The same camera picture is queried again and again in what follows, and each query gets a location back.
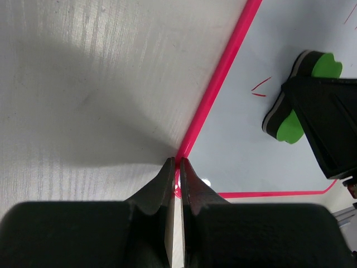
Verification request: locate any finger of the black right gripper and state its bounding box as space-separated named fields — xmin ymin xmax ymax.
xmin=299 ymin=78 xmax=356 ymax=179

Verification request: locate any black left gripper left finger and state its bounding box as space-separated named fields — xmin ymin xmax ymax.
xmin=1 ymin=158 xmax=175 ymax=267

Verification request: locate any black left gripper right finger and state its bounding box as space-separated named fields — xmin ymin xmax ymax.
xmin=180 ymin=158 xmax=353 ymax=267

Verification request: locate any green whiteboard eraser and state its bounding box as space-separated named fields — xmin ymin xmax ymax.
xmin=262 ymin=50 xmax=343 ymax=144

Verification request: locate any pink framed whiteboard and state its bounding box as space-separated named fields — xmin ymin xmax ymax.
xmin=176 ymin=1 xmax=356 ymax=198

